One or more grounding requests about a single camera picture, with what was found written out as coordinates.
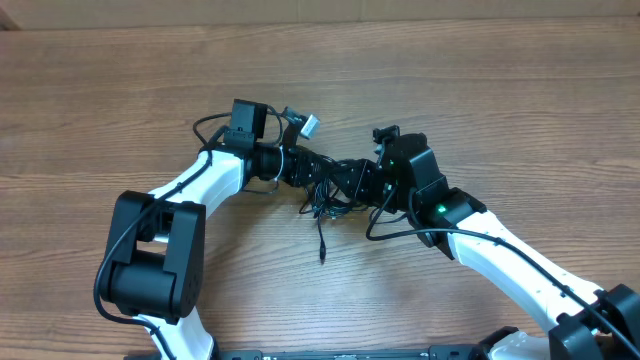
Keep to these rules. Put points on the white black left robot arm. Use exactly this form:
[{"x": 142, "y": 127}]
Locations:
[{"x": 152, "y": 271}]

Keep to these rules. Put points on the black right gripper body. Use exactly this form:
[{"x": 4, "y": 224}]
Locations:
[{"x": 363, "y": 178}]

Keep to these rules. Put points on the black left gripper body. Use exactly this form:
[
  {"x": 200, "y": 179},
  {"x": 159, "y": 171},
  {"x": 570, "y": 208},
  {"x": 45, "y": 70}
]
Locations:
[{"x": 304, "y": 167}]

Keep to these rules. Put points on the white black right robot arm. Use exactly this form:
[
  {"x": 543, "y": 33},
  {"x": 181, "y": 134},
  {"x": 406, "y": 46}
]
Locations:
[{"x": 579, "y": 319}]

